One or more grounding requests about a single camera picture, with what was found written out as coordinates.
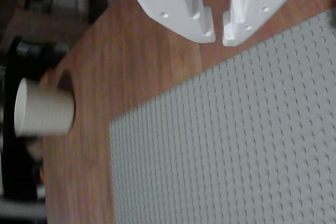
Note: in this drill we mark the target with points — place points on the white paper cup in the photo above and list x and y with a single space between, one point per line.
44 111

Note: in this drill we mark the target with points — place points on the grey lego baseplate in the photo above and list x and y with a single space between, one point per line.
223 142

